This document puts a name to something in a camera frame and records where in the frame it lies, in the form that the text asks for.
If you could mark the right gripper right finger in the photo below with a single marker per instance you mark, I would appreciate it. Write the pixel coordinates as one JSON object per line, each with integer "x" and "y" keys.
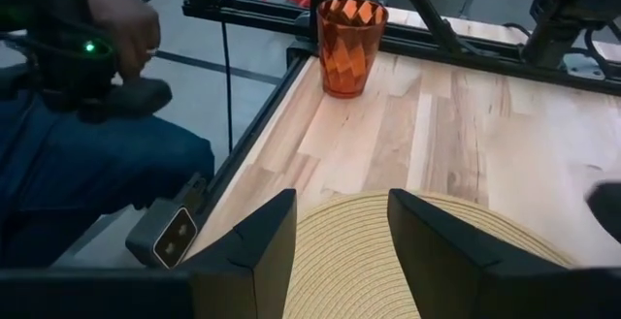
{"x": 461, "y": 285}

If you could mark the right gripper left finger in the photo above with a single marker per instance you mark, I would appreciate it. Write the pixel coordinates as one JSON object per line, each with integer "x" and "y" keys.
{"x": 218, "y": 290}

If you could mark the round woven straw placemat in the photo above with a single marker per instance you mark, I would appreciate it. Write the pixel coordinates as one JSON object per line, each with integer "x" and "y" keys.
{"x": 339, "y": 261}

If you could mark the orange faceted plastic cup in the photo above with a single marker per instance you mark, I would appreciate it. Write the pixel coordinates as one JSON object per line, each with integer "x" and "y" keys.
{"x": 349, "y": 52}

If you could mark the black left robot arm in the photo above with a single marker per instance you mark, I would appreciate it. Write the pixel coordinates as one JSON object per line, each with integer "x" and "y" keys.
{"x": 558, "y": 18}

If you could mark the person's leg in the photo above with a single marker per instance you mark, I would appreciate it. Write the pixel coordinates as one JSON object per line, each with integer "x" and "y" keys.
{"x": 97, "y": 164}

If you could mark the person's hand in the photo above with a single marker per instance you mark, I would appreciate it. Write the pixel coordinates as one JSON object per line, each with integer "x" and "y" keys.
{"x": 121, "y": 23}

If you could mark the small grey depth camera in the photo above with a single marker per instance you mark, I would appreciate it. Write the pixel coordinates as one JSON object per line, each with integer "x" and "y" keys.
{"x": 165, "y": 232}

